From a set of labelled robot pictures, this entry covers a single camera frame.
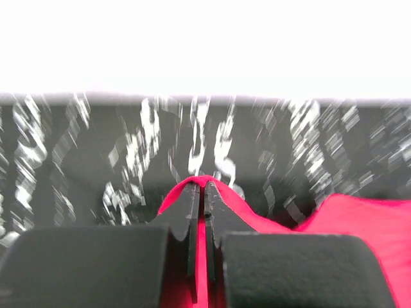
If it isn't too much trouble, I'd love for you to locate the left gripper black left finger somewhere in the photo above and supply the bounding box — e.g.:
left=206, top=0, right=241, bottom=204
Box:
left=1, top=183, right=200, bottom=307

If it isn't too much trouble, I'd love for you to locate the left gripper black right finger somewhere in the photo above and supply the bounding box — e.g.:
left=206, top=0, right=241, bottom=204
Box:
left=204, top=183, right=396, bottom=307

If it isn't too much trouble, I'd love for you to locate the pink red t shirt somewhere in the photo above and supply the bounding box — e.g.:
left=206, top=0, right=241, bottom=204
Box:
left=157, top=175, right=410, bottom=307

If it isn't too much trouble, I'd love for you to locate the black marble pattern mat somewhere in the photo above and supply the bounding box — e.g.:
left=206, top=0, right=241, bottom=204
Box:
left=1, top=92, right=410, bottom=248

